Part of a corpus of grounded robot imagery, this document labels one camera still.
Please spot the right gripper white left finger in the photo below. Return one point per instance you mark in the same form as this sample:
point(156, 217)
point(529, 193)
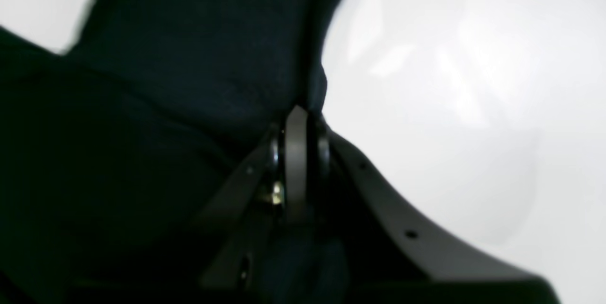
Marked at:
point(267, 189)

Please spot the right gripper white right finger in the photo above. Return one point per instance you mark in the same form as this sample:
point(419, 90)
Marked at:
point(397, 254)

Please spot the black T-shirt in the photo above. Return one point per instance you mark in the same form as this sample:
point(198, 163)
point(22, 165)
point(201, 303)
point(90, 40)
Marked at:
point(109, 148)

